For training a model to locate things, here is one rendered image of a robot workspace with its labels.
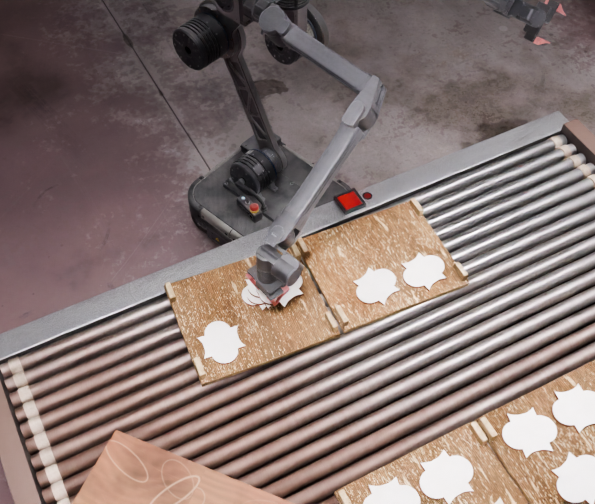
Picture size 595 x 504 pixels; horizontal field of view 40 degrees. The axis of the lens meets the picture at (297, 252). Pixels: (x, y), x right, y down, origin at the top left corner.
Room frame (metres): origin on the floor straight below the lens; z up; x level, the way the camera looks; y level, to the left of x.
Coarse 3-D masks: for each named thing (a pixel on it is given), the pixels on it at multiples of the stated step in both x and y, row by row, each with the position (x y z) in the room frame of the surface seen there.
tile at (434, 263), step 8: (432, 256) 1.44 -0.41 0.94; (408, 264) 1.41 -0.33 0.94; (416, 264) 1.41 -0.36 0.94; (424, 264) 1.41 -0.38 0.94; (432, 264) 1.41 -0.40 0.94; (440, 264) 1.41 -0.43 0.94; (408, 272) 1.38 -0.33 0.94; (416, 272) 1.38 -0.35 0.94; (424, 272) 1.38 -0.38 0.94; (432, 272) 1.38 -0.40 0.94; (440, 272) 1.38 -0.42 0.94; (408, 280) 1.35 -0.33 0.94; (416, 280) 1.35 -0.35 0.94; (424, 280) 1.35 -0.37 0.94; (432, 280) 1.35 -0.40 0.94
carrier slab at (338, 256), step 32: (352, 224) 1.57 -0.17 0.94; (384, 224) 1.57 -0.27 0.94; (416, 224) 1.57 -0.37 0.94; (320, 256) 1.45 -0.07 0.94; (352, 256) 1.45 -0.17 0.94; (384, 256) 1.45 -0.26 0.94; (416, 256) 1.45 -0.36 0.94; (448, 256) 1.45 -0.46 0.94; (320, 288) 1.33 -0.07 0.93; (352, 288) 1.33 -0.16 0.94; (416, 288) 1.33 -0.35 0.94; (448, 288) 1.33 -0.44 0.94; (352, 320) 1.22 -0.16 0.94
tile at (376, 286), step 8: (368, 272) 1.38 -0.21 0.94; (376, 272) 1.38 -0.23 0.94; (384, 272) 1.38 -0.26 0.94; (392, 272) 1.38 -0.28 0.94; (360, 280) 1.35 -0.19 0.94; (368, 280) 1.35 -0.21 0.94; (376, 280) 1.35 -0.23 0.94; (384, 280) 1.35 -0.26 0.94; (392, 280) 1.35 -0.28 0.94; (360, 288) 1.32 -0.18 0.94; (368, 288) 1.32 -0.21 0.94; (376, 288) 1.32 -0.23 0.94; (384, 288) 1.32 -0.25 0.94; (392, 288) 1.32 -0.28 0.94; (360, 296) 1.30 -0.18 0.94; (368, 296) 1.30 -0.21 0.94; (376, 296) 1.30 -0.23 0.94; (384, 296) 1.30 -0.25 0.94; (384, 304) 1.27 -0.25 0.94
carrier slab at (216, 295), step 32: (192, 288) 1.33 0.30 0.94; (224, 288) 1.33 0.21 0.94; (192, 320) 1.22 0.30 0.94; (224, 320) 1.22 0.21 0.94; (256, 320) 1.22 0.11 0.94; (288, 320) 1.22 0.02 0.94; (320, 320) 1.22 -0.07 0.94; (192, 352) 1.12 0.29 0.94; (256, 352) 1.12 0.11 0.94; (288, 352) 1.12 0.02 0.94
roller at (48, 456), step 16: (592, 208) 1.65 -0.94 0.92; (560, 224) 1.58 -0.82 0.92; (576, 224) 1.59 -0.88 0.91; (528, 240) 1.52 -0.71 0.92; (544, 240) 1.54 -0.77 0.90; (480, 256) 1.46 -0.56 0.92; (496, 256) 1.46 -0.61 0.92; (336, 320) 1.23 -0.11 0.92; (256, 368) 1.08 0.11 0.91; (192, 384) 1.03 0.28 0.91; (224, 384) 1.03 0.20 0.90; (160, 400) 0.98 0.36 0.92; (176, 400) 0.98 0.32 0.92; (192, 400) 0.99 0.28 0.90; (128, 416) 0.93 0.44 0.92; (144, 416) 0.93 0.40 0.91; (96, 432) 0.89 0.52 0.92; (112, 432) 0.89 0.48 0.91; (48, 448) 0.84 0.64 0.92; (64, 448) 0.84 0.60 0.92; (80, 448) 0.85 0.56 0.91; (32, 464) 0.80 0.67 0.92; (48, 464) 0.80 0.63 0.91
